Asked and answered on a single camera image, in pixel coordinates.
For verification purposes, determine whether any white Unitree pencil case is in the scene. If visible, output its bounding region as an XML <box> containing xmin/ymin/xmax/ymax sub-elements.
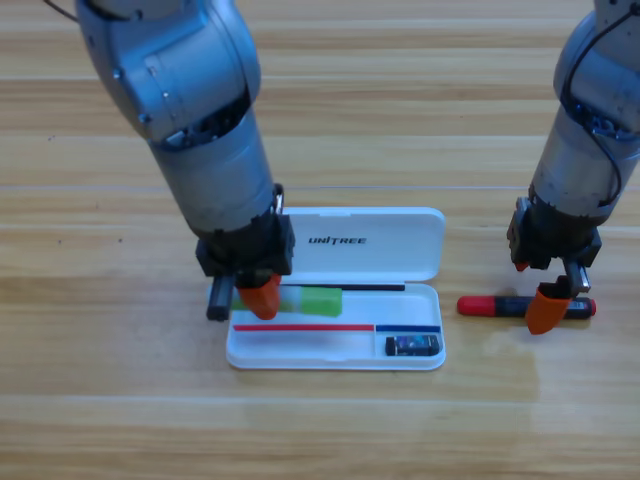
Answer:
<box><xmin>225</xmin><ymin>206</ymin><xmax>447</xmax><ymax>372</ymax></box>

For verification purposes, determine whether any black eraser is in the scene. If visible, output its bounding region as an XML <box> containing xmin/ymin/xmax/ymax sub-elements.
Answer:
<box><xmin>383</xmin><ymin>333</ymin><xmax>441</xmax><ymax>357</ymax></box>

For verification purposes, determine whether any green highlighter pen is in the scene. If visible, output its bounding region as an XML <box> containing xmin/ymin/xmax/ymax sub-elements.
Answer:
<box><xmin>229</xmin><ymin>285</ymin><xmax>344</xmax><ymax>319</ymax></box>

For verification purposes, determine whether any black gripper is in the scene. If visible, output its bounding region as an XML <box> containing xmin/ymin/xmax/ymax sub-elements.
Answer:
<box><xmin>194</xmin><ymin>184</ymin><xmax>296</xmax><ymax>323</ymax></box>
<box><xmin>506</xmin><ymin>194</ymin><xmax>603</xmax><ymax>336</ymax></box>

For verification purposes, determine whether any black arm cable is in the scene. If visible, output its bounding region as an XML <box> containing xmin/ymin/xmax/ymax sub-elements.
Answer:
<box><xmin>560</xmin><ymin>7</ymin><xmax>640</xmax><ymax>209</ymax></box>

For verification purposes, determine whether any black marker with red cap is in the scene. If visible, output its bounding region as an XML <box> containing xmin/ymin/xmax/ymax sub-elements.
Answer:
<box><xmin>456</xmin><ymin>294</ymin><xmax>598</xmax><ymax>321</ymax></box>

